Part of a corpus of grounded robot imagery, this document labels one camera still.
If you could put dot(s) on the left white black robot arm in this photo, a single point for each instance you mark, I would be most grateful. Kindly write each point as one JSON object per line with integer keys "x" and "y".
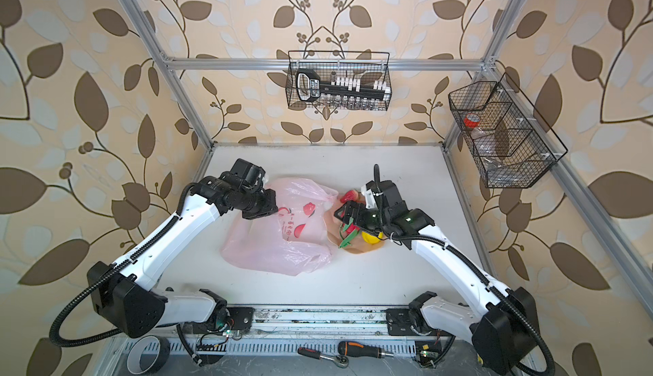
{"x": 125, "y": 292}

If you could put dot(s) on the red toy dragon fruit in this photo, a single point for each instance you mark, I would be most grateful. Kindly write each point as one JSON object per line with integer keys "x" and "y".
{"x": 349, "y": 233}

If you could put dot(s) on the red black ratchet wrench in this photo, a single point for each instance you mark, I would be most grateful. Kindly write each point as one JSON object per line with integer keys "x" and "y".
{"x": 338, "y": 360}

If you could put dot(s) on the yellow toy lemon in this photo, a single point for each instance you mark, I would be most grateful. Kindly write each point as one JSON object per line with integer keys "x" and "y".
{"x": 371, "y": 239}

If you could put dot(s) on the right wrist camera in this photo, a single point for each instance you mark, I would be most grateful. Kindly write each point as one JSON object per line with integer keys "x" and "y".
{"x": 369, "y": 192}

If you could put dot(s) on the clear bottle red cap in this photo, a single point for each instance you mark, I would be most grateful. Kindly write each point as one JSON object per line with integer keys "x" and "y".
{"x": 481, "y": 136}

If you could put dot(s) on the black wire basket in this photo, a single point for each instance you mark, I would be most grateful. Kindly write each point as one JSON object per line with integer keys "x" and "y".
{"x": 526, "y": 146}
{"x": 329, "y": 64}

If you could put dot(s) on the red toy strawberry top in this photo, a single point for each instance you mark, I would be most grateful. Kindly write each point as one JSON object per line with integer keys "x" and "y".
{"x": 352, "y": 196}

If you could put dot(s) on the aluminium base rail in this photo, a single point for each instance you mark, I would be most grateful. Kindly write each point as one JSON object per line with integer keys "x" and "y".
{"x": 274, "y": 331}

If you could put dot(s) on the black socket holder tool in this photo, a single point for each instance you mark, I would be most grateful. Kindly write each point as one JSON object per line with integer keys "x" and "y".
{"x": 310, "y": 88}

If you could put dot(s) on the black wire basket centre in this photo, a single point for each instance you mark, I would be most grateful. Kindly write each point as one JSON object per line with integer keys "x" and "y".
{"x": 329, "y": 64}

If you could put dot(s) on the pink plastic bag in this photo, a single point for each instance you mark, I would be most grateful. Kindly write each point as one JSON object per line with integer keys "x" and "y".
{"x": 290, "y": 242}

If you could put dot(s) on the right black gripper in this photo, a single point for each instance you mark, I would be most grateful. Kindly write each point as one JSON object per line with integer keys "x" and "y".
{"x": 359, "y": 219}

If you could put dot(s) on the black wire basket right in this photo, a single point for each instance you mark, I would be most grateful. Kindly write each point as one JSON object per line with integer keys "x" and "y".
{"x": 526, "y": 146}

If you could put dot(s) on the orange black screwdriver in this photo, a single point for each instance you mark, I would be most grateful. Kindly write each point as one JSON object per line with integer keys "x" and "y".
{"x": 355, "y": 349}

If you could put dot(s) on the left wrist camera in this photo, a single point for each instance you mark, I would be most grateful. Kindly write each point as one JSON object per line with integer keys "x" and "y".
{"x": 246, "y": 173}

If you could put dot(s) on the peach scalloped plastic plate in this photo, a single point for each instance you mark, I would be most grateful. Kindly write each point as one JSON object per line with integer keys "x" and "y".
{"x": 358, "y": 246}

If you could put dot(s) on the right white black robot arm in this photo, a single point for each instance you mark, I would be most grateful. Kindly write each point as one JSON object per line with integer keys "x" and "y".
{"x": 499, "y": 322}

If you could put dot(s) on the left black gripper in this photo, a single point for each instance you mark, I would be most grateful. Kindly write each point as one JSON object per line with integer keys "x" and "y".
{"x": 270, "y": 204}

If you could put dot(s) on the black tape roll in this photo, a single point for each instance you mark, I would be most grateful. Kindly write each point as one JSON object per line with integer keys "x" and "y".
{"x": 148, "y": 355}

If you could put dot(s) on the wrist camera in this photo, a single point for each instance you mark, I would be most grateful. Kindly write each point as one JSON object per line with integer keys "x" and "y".
{"x": 369, "y": 192}
{"x": 246, "y": 173}

